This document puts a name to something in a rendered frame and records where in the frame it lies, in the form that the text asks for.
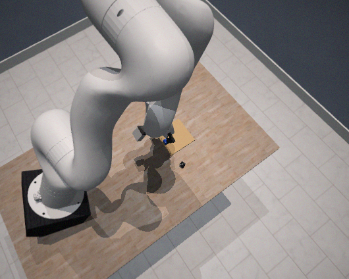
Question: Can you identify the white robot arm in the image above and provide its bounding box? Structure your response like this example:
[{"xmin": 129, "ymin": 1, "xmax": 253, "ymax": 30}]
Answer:
[{"xmin": 28, "ymin": 0, "xmax": 214, "ymax": 219}]

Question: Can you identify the tan flat mat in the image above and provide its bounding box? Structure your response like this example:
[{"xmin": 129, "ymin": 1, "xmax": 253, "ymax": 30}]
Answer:
[{"xmin": 158, "ymin": 118, "xmax": 195, "ymax": 156}]

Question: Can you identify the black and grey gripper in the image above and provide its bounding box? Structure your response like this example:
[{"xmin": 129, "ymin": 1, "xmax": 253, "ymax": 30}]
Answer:
[{"xmin": 163, "ymin": 124, "xmax": 175, "ymax": 144}]

